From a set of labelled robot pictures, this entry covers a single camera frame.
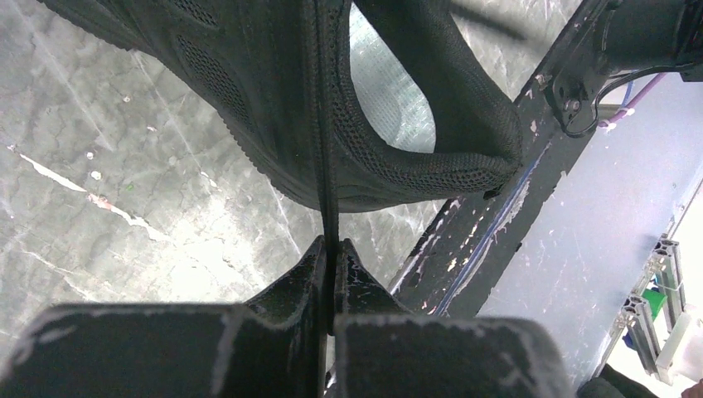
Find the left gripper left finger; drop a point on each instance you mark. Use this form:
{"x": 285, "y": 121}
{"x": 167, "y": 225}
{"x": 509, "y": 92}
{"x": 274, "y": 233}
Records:
{"x": 272, "y": 345}

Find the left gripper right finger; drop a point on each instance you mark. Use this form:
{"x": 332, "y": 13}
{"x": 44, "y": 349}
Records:
{"x": 383, "y": 350}

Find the black sneaker shoe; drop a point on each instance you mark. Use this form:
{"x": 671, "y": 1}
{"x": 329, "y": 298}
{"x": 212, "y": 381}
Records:
{"x": 278, "y": 72}

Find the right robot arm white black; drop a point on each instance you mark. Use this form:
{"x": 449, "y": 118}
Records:
{"x": 636, "y": 35}

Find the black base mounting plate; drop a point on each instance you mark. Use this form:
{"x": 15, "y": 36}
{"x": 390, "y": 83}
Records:
{"x": 466, "y": 248}

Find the green bin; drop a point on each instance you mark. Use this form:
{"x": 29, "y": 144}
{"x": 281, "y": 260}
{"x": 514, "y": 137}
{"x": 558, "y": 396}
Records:
{"x": 656, "y": 300}

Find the aluminium frame rail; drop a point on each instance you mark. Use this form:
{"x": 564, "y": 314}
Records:
{"x": 657, "y": 337}

